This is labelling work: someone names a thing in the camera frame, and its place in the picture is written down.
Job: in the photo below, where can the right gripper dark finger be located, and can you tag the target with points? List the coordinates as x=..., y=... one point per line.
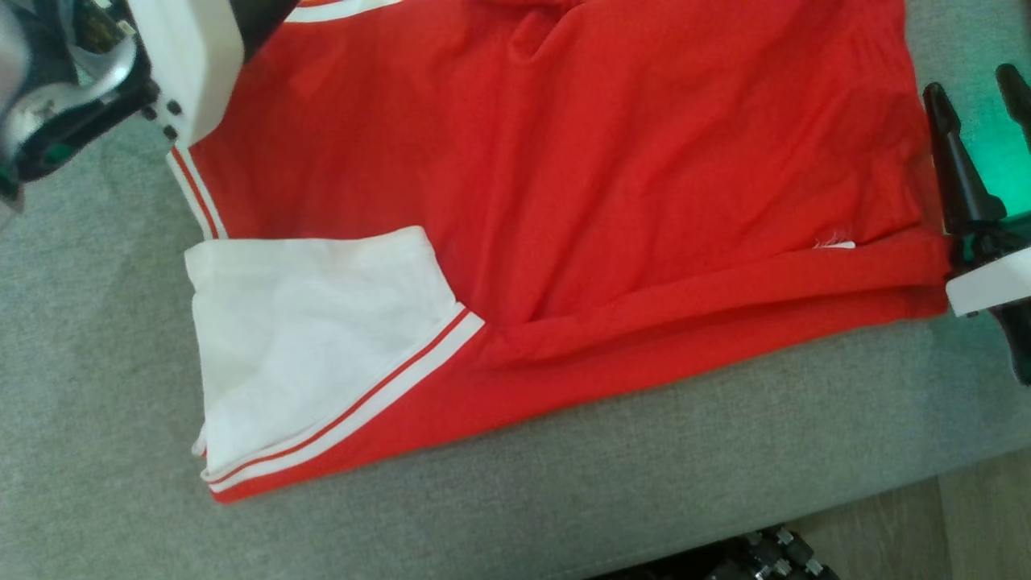
x=1019, y=101
x=958, y=169

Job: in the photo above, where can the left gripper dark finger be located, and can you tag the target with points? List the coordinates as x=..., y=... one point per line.
x=262, y=20

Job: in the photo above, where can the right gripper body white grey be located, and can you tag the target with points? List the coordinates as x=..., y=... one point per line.
x=995, y=282

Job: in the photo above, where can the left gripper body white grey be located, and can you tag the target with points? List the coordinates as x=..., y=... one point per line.
x=185, y=56

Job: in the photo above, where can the red and white jersey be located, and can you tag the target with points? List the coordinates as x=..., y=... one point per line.
x=564, y=201

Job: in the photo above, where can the grey fabric sofa seat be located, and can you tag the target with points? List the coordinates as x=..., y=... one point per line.
x=121, y=362

